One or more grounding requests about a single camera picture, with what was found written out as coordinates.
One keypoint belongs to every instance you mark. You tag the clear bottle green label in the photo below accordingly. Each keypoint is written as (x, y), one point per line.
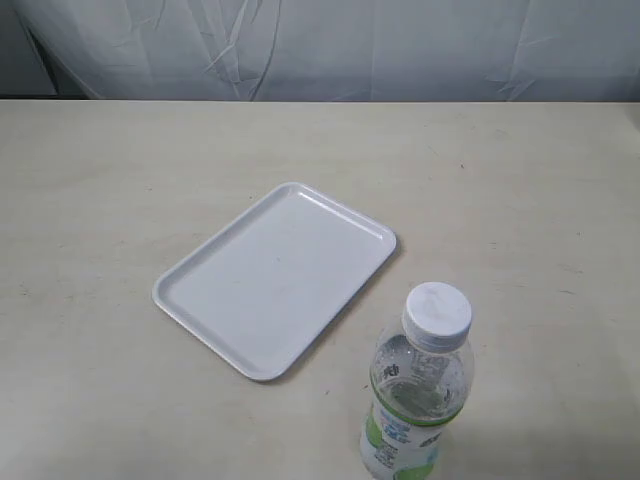
(420, 377)

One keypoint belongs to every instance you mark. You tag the white plastic tray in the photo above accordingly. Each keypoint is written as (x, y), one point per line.
(264, 288)

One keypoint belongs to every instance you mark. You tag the white backdrop curtain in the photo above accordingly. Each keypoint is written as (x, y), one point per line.
(368, 51)

